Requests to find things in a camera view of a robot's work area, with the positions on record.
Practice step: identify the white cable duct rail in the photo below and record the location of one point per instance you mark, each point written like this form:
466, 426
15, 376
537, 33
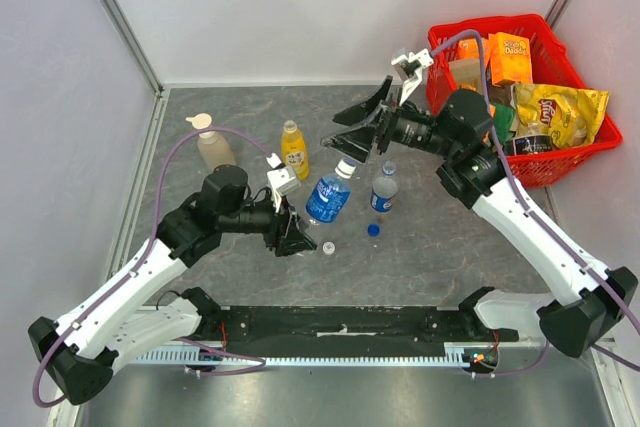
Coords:
181, 354

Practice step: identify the clear blue label bottle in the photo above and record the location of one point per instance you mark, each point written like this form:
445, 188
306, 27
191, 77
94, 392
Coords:
384, 188

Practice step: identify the blue bottle cap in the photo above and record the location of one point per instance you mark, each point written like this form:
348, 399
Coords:
373, 230

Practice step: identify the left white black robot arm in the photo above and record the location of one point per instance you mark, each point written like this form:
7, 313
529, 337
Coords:
83, 349

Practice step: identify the brown cardboard box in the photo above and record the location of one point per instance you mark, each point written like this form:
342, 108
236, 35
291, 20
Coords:
467, 74

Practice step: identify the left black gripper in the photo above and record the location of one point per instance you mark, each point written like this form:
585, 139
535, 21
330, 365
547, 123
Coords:
286, 235

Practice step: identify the orange scrub daddy box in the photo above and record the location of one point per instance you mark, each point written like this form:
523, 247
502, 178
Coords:
510, 59

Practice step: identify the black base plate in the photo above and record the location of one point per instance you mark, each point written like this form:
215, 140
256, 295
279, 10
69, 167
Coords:
345, 332

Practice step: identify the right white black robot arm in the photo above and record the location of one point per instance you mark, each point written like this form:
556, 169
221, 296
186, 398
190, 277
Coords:
587, 298

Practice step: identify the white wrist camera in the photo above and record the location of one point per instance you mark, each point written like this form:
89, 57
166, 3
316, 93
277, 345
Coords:
282, 180
410, 68

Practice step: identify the small orange box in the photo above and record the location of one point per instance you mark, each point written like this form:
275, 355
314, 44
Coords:
468, 49

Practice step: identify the yellow juice bottle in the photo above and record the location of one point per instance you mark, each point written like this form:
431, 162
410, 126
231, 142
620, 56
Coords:
294, 150

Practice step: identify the beige pump soap bottle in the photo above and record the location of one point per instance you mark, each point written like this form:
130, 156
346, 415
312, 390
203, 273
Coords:
213, 147

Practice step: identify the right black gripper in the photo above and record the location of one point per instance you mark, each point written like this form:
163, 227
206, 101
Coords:
382, 125

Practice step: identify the white juice bottle cap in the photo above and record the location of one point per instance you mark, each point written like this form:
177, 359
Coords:
328, 248

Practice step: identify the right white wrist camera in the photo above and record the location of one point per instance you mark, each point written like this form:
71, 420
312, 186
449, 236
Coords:
410, 68

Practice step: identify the yellow chips bag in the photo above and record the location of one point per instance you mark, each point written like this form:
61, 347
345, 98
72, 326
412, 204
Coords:
571, 117

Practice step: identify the crushed clear water bottle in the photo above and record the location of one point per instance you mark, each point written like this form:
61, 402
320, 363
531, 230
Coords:
328, 198

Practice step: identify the green package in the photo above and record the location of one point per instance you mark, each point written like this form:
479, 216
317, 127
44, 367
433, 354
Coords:
504, 121

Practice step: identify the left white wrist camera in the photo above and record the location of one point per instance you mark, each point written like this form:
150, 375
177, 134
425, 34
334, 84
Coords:
282, 180

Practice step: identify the dark can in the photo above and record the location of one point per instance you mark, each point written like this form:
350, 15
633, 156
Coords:
529, 145

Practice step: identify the white blue pocari cap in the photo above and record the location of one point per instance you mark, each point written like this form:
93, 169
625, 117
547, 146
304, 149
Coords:
345, 168

